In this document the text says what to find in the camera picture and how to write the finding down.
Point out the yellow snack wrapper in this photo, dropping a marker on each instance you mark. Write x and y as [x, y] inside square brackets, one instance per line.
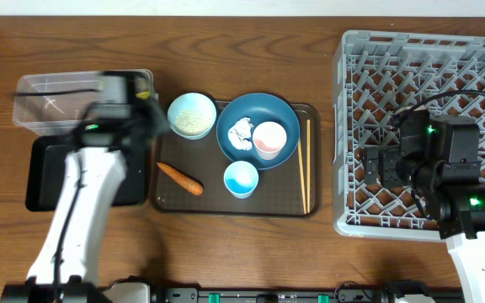
[143, 95]

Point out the light blue rice bowl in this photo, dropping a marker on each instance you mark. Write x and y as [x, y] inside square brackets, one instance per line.
[192, 115]

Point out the orange carrot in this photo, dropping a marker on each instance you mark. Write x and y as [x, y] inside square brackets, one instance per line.
[181, 179]

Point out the clear plastic waste bin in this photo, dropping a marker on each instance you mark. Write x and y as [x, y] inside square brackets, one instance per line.
[57, 103]

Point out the dark blue plate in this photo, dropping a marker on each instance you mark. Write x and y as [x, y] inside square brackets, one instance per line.
[259, 108]

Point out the brown serving tray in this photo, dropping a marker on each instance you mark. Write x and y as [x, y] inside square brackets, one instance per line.
[192, 176]

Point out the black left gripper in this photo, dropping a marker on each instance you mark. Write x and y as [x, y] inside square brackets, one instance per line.
[157, 120]

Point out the white tissue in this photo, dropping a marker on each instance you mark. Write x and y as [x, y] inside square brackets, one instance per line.
[240, 134]

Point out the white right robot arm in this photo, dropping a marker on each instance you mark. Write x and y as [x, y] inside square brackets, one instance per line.
[437, 157]

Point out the light blue small cup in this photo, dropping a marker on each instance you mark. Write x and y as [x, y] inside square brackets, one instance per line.
[241, 179]

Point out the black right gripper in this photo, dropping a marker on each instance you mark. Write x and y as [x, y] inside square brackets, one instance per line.
[390, 156]

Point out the left wooden chopstick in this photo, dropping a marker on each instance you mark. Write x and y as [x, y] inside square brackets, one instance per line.
[302, 178]

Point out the pink paper cup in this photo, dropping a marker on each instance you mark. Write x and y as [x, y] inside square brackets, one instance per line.
[269, 138]

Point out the black waste tray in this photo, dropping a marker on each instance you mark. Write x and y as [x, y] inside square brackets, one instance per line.
[47, 172]

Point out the grey dishwasher rack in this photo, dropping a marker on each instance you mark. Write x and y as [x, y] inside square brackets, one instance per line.
[375, 74]

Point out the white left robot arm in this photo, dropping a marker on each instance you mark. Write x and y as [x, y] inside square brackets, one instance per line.
[67, 267]

